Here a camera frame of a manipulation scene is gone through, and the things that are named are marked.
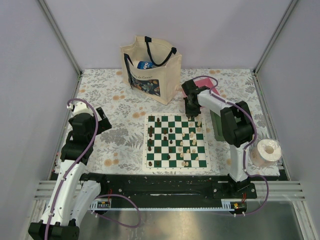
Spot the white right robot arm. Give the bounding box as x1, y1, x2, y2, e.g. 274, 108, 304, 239
181, 79, 257, 198

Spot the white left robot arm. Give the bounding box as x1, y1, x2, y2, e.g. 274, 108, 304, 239
28, 103, 112, 240

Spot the green white chess board mat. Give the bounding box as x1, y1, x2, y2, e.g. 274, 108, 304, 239
142, 113, 211, 172

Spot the green plastic tray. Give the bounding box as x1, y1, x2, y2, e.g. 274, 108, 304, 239
210, 110, 225, 142

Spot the pink plastic box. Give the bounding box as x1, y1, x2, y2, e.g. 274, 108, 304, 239
182, 77, 220, 98

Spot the beige canvas tote bag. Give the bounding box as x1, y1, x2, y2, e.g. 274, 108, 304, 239
120, 36, 182, 105

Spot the blue white can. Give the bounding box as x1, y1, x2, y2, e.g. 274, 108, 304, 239
137, 61, 154, 70

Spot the toilet paper roll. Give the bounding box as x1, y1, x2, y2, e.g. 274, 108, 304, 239
250, 139, 282, 168

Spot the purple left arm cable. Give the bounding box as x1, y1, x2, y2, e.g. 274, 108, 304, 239
43, 98, 142, 240

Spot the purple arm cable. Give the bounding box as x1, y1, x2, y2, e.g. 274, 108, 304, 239
43, 98, 142, 240
192, 75, 270, 217

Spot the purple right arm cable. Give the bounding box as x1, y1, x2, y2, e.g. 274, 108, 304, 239
192, 75, 270, 217

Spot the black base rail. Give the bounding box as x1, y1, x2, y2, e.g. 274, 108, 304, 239
75, 173, 257, 209

